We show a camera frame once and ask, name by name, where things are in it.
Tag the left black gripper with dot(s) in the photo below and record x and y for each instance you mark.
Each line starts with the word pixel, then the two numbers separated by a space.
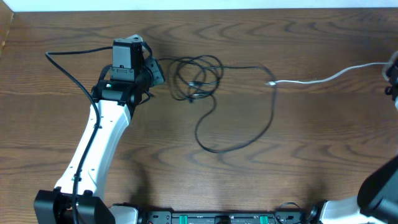
pixel 154 65

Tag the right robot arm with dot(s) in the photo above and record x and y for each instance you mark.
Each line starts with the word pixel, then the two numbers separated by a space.
pixel 376 201

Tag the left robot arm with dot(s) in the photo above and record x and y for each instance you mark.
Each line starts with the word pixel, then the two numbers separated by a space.
pixel 78 195

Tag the cardboard panel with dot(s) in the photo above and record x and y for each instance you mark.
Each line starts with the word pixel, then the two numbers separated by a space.
pixel 6 17

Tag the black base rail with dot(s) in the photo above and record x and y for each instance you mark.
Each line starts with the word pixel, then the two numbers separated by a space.
pixel 287 213

